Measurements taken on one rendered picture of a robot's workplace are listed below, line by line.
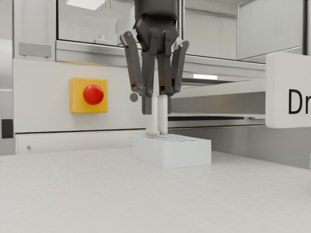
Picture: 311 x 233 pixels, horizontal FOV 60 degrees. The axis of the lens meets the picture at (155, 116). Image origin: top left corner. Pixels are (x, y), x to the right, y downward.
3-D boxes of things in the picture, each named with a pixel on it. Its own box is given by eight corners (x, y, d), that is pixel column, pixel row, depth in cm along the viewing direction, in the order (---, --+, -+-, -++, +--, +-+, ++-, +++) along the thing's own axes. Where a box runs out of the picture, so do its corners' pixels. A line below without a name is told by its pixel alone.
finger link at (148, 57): (159, 29, 45) (152, 27, 44) (155, 95, 45) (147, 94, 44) (148, 34, 49) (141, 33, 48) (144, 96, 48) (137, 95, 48)
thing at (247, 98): (361, 115, 52) (362, 84, 52) (272, 117, 40) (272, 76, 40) (220, 113, 88) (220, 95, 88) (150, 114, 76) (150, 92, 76)
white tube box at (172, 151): (211, 164, 42) (211, 140, 42) (163, 169, 38) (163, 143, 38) (171, 153, 53) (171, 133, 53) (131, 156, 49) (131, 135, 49)
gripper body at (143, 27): (164, 9, 52) (164, 58, 52) (124, 1, 48) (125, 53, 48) (188, -4, 46) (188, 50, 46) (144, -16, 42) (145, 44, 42)
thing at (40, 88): (322, 122, 100) (323, 83, 100) (13, 132, 53) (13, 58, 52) (181, 116, 184) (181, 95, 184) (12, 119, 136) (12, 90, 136)
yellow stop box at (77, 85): (108, 112, 56) (108, 78, 56) (73, 113, 53) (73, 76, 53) (102, 112, 61) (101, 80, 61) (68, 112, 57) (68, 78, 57)
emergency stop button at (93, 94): (104, 104, 53) (104, 84, 53) (84, 104, 52) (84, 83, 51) (100, 105, 56) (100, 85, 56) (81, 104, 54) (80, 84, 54)
